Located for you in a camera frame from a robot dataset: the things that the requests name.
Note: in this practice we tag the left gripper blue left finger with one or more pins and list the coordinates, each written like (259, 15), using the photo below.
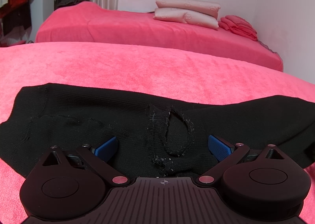
(101, 158)

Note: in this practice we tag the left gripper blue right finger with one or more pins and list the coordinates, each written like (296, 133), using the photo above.
(227, 154)

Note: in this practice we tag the black knit pants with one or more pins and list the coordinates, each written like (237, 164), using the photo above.
(157, 136)

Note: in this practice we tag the near pink bed blanket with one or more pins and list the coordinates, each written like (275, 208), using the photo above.
(170, 73)

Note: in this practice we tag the folded pink blanket stack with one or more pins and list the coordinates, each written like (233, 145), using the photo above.
(238, 26)

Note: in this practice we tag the far pink bed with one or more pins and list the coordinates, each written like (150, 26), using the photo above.
(88, 22)

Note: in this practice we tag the upper pink pillow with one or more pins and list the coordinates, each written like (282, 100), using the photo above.
(205, 7)

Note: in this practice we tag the pink pillow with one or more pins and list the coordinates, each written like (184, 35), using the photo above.
(205, 7)
(185, 17)

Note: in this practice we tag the lower pink pillow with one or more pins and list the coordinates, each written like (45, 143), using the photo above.
(185, 17)

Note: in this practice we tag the hanging clothes rack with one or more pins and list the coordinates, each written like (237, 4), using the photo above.
(16, 21)

